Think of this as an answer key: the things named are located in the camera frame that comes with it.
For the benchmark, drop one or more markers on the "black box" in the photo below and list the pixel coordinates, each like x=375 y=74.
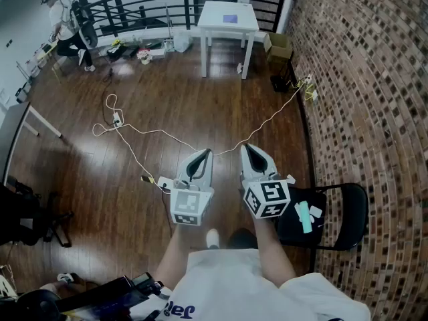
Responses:
x=116 y=52

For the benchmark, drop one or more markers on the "white power strip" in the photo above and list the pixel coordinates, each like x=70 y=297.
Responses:
x=116 y=119

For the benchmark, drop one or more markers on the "person's dark trousers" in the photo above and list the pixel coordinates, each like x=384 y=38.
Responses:
x=242 y=238

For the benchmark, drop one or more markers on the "grey metal stand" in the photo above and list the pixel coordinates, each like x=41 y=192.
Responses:
x=169 y=25

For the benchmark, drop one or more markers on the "black router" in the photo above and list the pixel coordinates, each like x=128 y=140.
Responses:
x=281 y=84

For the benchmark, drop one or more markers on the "white wall socket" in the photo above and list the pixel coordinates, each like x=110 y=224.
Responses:
x=314 y=97
x=309 y=78

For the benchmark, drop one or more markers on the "dark green box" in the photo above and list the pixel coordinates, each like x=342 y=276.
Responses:
x=131 y=51

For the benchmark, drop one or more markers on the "black metal railing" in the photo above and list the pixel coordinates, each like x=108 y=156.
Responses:
x=140 y=3

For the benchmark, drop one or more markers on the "person's white shoe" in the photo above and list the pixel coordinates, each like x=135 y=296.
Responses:
x=212 y=238

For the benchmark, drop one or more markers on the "brown cardboard box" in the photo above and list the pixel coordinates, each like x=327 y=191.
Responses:
x=279 y=47

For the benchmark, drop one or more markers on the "black chest-mounted camera rig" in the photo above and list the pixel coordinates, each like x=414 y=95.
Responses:
x=100 y=299

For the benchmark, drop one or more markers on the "white pink flower pot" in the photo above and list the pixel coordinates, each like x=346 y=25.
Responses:
x=144 y=56

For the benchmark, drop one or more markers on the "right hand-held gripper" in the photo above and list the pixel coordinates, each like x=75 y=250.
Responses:
x=267 y=199

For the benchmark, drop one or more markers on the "person's left forearm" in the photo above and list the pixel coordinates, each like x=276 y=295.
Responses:
x=168 y=256

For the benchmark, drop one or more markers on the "white adapter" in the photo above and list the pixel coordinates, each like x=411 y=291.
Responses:
x=316 y=211

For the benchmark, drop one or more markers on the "person's right forearm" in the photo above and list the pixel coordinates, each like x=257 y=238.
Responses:
x=272 y=249

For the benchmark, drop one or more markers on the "teal tube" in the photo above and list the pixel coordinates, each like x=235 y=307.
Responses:
x=305 y=217

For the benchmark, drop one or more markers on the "crumpled white paper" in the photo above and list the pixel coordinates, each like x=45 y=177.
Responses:
x=239 y=68

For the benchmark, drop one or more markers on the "grey desk with white legs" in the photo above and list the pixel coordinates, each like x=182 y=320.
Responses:
x=13 y=125

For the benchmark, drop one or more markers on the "clear plastic bag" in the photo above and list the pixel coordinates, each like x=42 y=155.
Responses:
x=182 y=42

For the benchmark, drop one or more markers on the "black office chair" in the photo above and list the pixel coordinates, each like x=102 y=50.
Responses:
x=23 y=212

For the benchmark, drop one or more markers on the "yellow artificial flowers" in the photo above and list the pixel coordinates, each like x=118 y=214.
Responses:
x=116 y=43

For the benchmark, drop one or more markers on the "blue book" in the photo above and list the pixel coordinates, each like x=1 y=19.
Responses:
x=230 y=18

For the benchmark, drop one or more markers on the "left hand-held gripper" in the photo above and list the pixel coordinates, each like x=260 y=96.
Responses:
x=187 y=202

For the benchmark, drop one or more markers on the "white table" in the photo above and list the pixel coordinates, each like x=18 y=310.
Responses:
x=220 y=15

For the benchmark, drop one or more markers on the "person's white t-shirt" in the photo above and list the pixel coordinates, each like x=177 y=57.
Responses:
x=240 y=289

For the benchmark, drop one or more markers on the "black folding chair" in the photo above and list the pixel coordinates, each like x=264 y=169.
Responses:
x=347 y=212

